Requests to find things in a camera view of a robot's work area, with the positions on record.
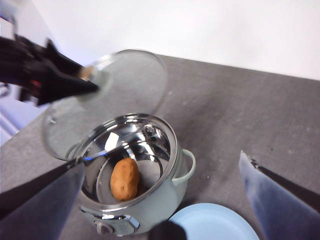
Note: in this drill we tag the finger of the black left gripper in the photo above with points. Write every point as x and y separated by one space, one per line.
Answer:
62 87
61 60

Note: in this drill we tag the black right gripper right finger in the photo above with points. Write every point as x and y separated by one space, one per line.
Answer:
282 205

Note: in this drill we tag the brown potato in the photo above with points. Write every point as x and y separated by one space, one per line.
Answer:
124 178

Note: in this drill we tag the pale green electric steamer pot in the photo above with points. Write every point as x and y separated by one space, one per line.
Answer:
162 200

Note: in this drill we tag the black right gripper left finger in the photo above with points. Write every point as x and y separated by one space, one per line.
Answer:
37 210

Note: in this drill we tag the blue round plate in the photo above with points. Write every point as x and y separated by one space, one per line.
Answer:
212 222

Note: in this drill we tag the glass lid with green knob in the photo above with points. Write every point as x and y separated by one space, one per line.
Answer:
135 82

